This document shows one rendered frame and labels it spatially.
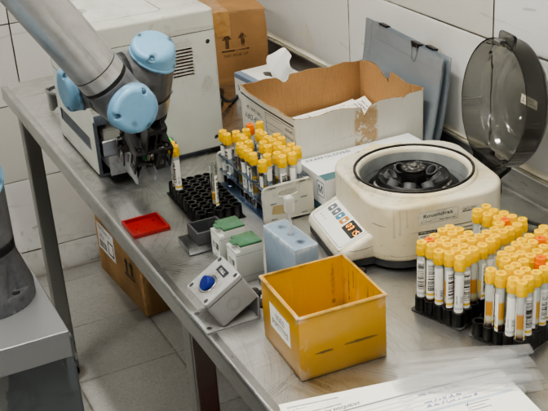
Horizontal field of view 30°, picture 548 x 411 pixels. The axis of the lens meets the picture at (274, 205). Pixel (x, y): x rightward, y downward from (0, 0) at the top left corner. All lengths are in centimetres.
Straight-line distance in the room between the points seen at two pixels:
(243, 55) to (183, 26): 50
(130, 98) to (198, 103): 58
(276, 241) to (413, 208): 22
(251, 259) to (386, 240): 21
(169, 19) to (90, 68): 54
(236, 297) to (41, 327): 28
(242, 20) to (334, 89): 42
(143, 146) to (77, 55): 36
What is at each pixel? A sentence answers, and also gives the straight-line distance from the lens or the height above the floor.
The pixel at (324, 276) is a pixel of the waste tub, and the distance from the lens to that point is 148.
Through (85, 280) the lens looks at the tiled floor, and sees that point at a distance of 352.
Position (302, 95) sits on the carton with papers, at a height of 97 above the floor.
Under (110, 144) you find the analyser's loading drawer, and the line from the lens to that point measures 205.
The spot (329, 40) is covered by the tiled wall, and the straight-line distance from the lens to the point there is 242.
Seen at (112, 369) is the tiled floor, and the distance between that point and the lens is 304.
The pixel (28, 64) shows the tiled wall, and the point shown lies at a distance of 335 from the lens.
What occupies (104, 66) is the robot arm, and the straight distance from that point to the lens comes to 151.
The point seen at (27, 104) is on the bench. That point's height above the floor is 88.
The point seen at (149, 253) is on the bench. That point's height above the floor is 87.
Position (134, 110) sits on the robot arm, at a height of 117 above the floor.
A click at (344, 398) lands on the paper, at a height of 89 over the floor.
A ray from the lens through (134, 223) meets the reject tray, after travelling 185.
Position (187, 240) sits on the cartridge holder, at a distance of 174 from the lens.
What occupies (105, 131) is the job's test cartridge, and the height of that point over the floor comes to 96.
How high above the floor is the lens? 168
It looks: 26 degrees down
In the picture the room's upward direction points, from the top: 4 degrees counter-clockwise
